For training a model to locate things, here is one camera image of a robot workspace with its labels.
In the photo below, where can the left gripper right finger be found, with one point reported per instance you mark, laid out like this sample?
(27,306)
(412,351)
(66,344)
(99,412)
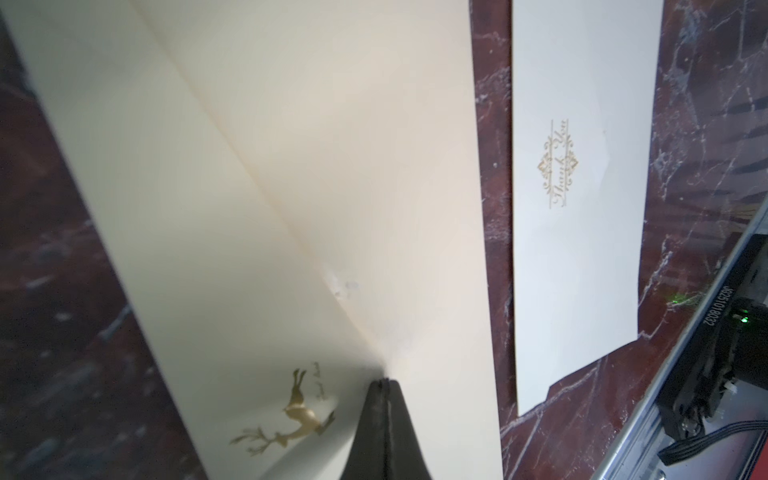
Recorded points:
(404,459)

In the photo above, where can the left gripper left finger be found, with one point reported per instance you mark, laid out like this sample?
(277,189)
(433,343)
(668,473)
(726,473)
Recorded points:
(367,456)

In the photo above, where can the manila envelope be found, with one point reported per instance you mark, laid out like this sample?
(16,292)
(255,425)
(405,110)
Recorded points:
(289,192)
(583,85)

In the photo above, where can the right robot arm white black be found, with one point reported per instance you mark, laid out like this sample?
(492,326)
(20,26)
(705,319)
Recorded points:
(728,346)

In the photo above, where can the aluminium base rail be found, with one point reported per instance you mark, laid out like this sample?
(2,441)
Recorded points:
(742,456)

